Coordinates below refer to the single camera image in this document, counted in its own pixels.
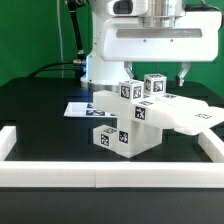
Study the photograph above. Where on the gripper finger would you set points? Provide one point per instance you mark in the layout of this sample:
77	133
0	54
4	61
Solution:
179	79
128	69

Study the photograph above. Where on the white tagged cube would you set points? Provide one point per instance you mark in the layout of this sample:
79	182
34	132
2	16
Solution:
155	83
131	89

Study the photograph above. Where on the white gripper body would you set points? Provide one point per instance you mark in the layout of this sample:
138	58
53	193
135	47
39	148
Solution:
194	38

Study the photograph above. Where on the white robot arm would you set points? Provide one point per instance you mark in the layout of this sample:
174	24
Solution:
160	14

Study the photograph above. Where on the white chair back frame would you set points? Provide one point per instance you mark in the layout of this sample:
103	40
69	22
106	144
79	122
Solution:
187	116

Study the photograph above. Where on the white marker sheet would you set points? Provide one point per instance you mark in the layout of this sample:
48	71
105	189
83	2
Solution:
84	109

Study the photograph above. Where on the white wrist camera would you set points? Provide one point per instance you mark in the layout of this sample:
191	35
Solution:
127	7

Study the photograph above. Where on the white U-shaped barrier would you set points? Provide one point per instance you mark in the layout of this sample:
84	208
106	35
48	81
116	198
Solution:
104	174

